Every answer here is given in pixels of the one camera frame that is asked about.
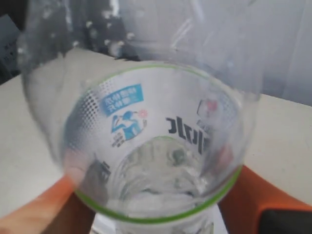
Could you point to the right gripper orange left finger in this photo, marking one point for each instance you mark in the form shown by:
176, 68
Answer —
57, 210

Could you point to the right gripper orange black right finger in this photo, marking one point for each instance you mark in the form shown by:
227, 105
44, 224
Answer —
255, 206

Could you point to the clear plastic drink bottle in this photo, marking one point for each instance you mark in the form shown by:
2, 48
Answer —
152, 145

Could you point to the white backdrop curtain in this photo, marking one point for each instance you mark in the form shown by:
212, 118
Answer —
255, 45

